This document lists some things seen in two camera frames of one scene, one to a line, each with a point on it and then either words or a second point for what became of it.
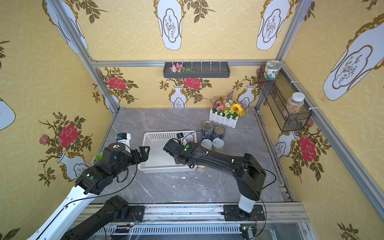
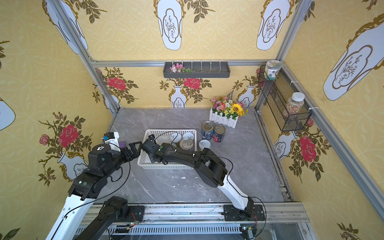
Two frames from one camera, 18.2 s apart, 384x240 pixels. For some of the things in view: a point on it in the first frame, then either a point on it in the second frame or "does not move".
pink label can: (189, 138) does not move
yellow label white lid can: (207, 144) does not move
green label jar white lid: (272, 66) does not move
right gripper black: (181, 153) to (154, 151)
